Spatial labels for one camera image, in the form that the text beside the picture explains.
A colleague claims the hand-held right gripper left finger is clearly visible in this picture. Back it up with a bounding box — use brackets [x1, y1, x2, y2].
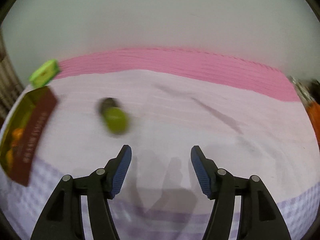
[31, 144, 132, 240]

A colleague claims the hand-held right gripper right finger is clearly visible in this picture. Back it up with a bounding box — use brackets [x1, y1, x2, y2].
[190, 145, 292, 240]

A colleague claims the green citrus fruit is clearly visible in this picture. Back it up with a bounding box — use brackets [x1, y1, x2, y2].
[103, 106, 129, 135]

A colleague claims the small dark brown fruit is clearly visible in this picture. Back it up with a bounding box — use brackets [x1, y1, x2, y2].
[97, 97, 120, 117]

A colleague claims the maroon tin box gold inside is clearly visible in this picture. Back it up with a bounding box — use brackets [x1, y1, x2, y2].
[0, 86, 60, 187]

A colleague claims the purple checked white cloth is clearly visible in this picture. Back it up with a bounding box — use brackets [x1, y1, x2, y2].
[0, 69, 319, 240]

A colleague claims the pink foam mat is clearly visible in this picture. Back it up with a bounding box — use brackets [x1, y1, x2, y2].
[56, 47, 300, 102]

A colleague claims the orange plastic bag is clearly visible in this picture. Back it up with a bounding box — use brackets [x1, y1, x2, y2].
[305, 101, 320, 140]

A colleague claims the green tissue pack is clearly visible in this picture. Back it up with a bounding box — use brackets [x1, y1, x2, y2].
[29, 59, 60, 88]

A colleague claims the beige patterned curtain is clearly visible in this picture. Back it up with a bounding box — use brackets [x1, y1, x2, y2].
[0, 30, 24, 118]

